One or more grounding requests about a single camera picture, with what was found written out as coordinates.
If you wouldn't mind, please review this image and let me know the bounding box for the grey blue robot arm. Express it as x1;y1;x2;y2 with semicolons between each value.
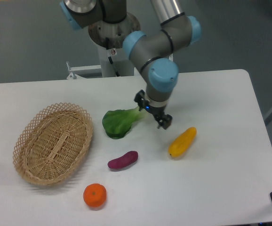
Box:
60;0;201;129

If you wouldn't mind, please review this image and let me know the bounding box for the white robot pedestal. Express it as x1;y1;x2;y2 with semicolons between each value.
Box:
66;12;140;79

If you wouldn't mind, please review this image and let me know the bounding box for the orange tangerine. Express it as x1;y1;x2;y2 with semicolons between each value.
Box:
83;183;107;208

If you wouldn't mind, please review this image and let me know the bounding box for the green bok choy vegetable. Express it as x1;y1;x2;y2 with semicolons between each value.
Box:
102;106;149;139

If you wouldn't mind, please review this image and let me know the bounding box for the purple sweet potato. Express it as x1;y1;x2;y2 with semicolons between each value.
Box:
107;151;138;170

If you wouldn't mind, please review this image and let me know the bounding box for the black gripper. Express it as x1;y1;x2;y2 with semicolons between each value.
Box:
134;90;172;129

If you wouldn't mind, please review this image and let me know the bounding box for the yellow mango fruit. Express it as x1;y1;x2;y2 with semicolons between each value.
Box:
168;127;197;158

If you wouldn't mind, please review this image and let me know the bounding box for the woven wicker basket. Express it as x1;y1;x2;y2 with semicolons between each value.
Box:
13;103;94;186

